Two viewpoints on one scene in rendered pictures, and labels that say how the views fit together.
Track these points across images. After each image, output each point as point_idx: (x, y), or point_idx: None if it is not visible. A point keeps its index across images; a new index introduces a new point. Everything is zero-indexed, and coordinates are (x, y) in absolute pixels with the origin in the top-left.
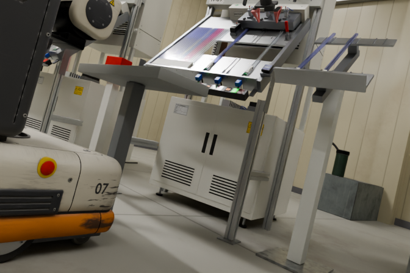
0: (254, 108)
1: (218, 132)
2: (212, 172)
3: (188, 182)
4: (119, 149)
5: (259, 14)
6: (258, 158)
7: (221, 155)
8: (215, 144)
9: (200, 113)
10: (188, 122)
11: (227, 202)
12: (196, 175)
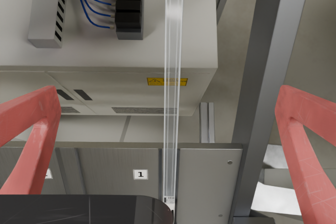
0: (139, 35)
1: (81, 88)
2: (107, 106)
3: (73, 111)
4: None
5: (14, 121)
6: (187, 97)
7: (111, 99)
8: (88, 94)
9: (1, 76)
10: None
11: (150, 114)
12: (81, 109)
